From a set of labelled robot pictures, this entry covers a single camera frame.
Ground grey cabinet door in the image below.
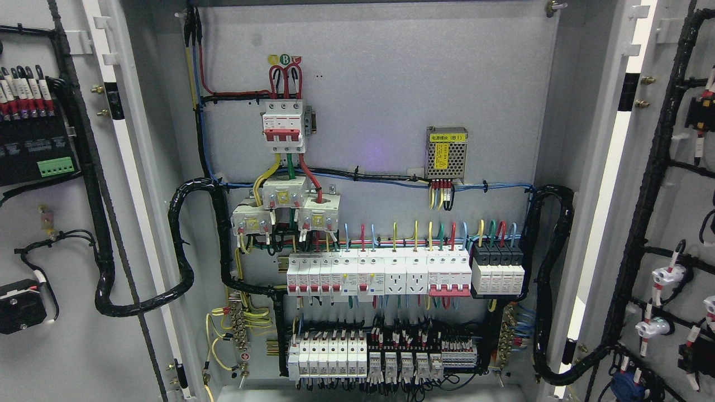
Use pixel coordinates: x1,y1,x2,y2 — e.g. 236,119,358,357
526,1,713,401
2,1,184,401

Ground white lower breaker row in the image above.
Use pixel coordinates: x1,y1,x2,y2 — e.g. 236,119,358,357
288,330,369,382

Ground black cable harness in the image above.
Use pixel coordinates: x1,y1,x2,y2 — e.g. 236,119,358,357
95,178,291,377
522,185,615,386

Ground white red main breaker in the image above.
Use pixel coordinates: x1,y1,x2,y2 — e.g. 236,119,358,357
261,99,315,154

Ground black white surge protector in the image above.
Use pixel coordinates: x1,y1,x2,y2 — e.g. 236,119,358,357
470,243,525,299

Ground white breaker row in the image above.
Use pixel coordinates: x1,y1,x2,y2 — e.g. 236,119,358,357
286,250,385,302
288,330,369,382

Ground red handled circuit breaker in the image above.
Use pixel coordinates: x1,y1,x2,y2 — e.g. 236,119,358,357
427,250,472,297

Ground metal mesh power supply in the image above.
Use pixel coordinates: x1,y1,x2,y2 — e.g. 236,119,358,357
425,126,468,180

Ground white upper breaker row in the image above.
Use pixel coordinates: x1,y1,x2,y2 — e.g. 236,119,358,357
286,250,385,302

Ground black digital power meter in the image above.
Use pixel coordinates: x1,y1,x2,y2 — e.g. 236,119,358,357
1,108,78,186

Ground row of small relays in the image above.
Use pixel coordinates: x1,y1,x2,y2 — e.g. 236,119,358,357
367,352,445,386

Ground white current transformers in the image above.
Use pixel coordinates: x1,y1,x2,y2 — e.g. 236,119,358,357
231,176,341,236

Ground white rotary selector switch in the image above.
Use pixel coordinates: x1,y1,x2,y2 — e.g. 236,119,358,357
1,278,46,335

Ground black left cable harness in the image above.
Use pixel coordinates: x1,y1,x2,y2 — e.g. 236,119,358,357
95,178,291,377

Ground white din rail sockets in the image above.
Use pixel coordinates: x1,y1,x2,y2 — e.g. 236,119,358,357
383,248,428,295

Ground black right cable harness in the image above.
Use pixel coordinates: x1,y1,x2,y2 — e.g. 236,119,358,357
522,185,615,386

